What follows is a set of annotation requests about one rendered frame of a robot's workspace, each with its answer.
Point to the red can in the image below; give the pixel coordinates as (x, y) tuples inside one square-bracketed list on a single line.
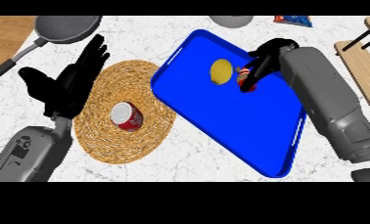
[(127, 116)]

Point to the blue plastic tray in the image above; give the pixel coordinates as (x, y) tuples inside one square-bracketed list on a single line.
[(231, 104)]

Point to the brown wooden cutting board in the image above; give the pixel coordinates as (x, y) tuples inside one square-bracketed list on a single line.
[(12, 34)]

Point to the yellow lemon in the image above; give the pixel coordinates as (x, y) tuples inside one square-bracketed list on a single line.
[(220, 71)]

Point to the pale wooden tiered shelf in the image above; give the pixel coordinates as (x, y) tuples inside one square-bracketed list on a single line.
[(355, 61)]

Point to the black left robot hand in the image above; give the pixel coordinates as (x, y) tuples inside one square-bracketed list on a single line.
[(66, 87)]

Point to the blue and red snack bag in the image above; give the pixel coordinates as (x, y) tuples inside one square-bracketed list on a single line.
[(293, 20)]

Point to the red cupcake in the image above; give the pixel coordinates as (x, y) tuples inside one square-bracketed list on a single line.
[(243, 77)]

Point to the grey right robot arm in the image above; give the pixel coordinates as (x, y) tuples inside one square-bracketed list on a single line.
[(327, 104)]

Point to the grey frying pan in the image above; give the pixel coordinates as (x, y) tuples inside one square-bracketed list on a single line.
[(58, 34)]

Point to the grey round bowl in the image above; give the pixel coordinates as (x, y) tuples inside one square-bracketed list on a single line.
[(231, 21)]

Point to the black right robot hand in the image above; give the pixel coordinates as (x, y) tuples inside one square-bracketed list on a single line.
[(266, 58)]

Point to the round woven wicker placemat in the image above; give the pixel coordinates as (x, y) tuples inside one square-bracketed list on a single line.
[(124, 112)]

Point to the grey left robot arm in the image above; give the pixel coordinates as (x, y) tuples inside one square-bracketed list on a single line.
[(29, 154)]

